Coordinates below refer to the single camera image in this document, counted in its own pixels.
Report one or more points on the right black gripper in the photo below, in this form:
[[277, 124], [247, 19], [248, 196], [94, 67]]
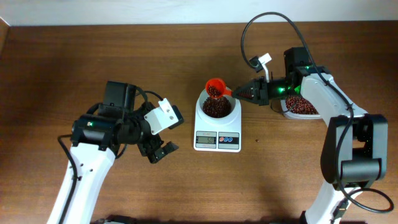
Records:
[[262, 92]]

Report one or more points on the red adzuki beans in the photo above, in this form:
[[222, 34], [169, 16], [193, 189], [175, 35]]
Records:
[[299, 105]]

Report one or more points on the white round bowl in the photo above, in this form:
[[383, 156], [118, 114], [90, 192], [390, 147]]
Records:
[[235, 109]]

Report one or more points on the beans in white bowl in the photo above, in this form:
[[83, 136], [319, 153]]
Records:
[[216, 108]]

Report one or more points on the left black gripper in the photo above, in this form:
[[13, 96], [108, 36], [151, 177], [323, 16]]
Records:
[[147, 149]]

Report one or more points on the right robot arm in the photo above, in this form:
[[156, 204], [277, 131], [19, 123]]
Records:
[[354, 153]]

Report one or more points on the white digital kitchen scale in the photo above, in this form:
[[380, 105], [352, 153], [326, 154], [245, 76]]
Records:
[[218, 136]]

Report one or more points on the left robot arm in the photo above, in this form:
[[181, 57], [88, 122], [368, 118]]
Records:
[[100, 136]]

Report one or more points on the orange plastic measuring scoop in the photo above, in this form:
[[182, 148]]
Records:
[[216, 88]]

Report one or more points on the clear plastic container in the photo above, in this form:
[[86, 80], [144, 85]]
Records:
[[291, 115]]

